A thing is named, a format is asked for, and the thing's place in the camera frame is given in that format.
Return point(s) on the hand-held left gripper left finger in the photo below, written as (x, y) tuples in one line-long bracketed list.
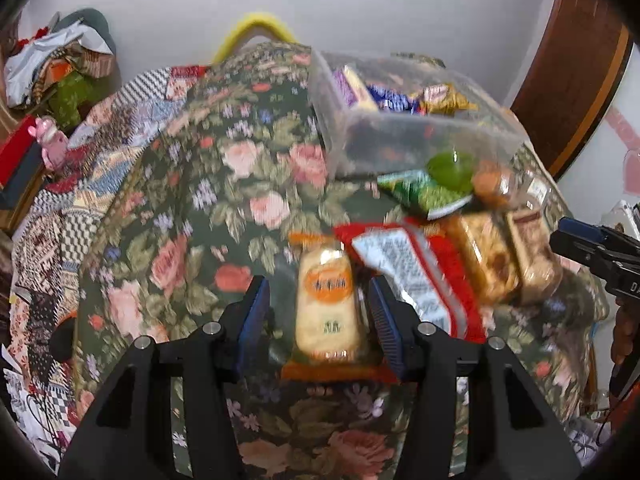
[(254, 317)]

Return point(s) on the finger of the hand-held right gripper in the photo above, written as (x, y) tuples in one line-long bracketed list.
[(580, 228), (572, 249)]

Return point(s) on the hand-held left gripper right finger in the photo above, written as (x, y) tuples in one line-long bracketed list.
[(384, 327)]

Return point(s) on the orange rice cracker packet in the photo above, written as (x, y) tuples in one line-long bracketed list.
[(326, 305)]

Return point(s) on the clear plastic storage box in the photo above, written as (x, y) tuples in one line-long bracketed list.
[(400, 115)]

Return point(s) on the person's right hand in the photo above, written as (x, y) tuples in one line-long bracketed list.
[(626, 332)]

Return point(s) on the brown biscuit packet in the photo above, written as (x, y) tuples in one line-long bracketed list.
[(536, 252)]

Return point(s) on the red snack packet white label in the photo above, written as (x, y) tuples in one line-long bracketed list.
[(415, 272)]

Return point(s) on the clear packet of golden crackers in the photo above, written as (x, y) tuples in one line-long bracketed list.
[(484, 255)]

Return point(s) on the clear packet of orange buns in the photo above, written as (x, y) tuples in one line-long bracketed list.
[(497, 185)]

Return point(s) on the floral green tablecloth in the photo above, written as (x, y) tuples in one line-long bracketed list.
[(240, 210)]

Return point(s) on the green snack packet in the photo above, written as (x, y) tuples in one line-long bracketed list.
[(422, 191)]

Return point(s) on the brown wooden door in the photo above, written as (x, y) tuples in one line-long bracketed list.
[(570, 75)]

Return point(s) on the gold snack packet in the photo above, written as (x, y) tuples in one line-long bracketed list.
[(445, 97)]

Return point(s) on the patchwork quilt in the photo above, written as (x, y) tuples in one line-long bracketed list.
[(75, 195)]

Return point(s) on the blue snack packet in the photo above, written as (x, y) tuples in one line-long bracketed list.
[(392, 100)]

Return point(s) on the purple and yellow snack packet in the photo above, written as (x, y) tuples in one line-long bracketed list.
[(352, 86)]

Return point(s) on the pink toy figure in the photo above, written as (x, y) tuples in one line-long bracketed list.
[(49, 140)]

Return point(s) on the yellow curved chair back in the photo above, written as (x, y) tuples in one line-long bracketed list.
[(252, 32)]

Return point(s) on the pile of clothes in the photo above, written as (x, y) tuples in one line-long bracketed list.
[(57, 67)]

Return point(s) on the pink wall decoration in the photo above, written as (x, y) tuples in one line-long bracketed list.
[(622, 132)]

